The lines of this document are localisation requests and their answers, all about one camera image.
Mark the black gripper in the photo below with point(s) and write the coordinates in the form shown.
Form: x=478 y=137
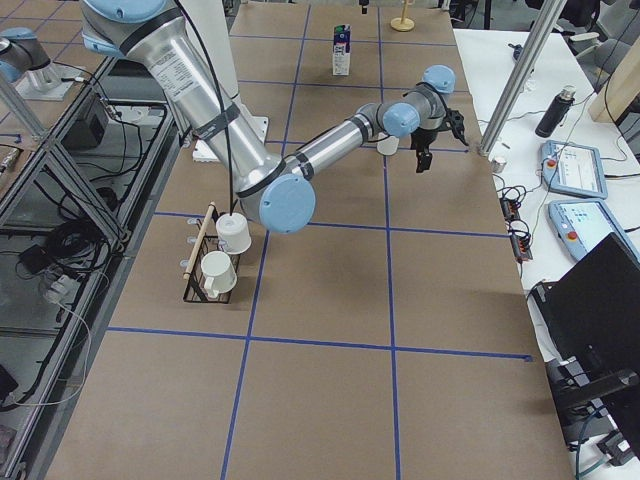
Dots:
x=426 y=135

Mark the aluminium frame post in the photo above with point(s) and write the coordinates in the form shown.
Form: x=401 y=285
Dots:
x=532 y=48

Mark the blue white milk carton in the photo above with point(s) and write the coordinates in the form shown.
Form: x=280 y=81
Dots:
x=341 y=50

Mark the black wire mug rack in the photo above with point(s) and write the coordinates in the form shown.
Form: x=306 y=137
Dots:
x=194 y=291

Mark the blue teach pendant far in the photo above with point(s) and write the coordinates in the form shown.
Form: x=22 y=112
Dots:
x=573 y=169

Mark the black laptop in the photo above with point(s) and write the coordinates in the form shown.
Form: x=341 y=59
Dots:
x=592 y=315

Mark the wooden rod on rack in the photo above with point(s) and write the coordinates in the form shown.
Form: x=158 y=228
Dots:
x=199 y=239

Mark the white mug on rack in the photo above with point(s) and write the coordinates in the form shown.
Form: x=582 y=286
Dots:
x=233 y=233
x=219 y=273

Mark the blue teach pendant near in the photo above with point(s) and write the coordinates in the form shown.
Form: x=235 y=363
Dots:
x=582 y=224

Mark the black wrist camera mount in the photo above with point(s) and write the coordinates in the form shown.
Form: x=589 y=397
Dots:
x=455 y=122

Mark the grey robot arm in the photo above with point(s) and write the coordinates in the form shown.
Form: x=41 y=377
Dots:
x=273 y=191

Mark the wooden stand with base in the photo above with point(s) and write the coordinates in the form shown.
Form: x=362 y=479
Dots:
x=403 y=23

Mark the white ribbed mug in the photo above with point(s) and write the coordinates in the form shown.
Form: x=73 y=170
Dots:
x=387 y=145

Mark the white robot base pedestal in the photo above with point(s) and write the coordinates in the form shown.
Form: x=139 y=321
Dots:
x=210 y=20

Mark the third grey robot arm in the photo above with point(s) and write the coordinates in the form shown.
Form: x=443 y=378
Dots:
x=26 y=64

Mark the black power strip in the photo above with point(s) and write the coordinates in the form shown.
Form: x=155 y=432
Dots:
x=518 y=230

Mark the black water bottle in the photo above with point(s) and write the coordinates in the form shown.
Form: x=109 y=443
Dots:
x=555 y=113

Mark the blue teach pendant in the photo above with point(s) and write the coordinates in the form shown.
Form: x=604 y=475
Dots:
x=573 y=169
x=582 y=224

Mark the small metal cylinder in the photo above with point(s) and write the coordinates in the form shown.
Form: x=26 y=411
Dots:
x=498 y=164

